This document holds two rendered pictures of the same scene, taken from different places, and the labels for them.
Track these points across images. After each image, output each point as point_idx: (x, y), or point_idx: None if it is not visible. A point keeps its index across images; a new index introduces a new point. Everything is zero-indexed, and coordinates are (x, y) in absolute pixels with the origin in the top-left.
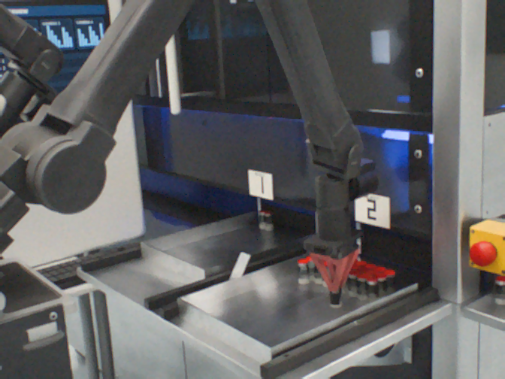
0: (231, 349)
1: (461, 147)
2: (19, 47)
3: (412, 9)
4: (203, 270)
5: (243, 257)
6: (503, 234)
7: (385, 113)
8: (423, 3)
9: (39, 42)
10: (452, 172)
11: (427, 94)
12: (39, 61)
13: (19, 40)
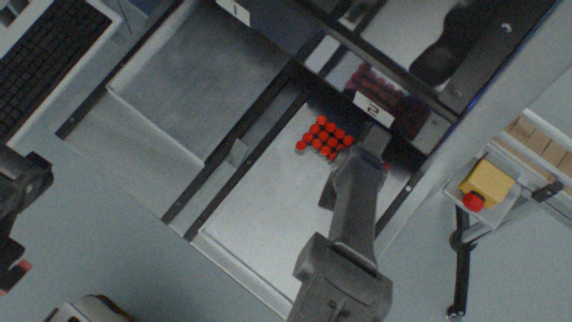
0: (263, 288)
1: (480, 149)
2: (4, 215)
3: (469, 57)
4: (202, 161)
5: (239, 144)
6: (495, 200)
7: (408, 83)
8: (485, 65)
9: (19, 192)
10: (466, 152)
11: (460, 106)
12: (25, 201)
13: (2, 214)
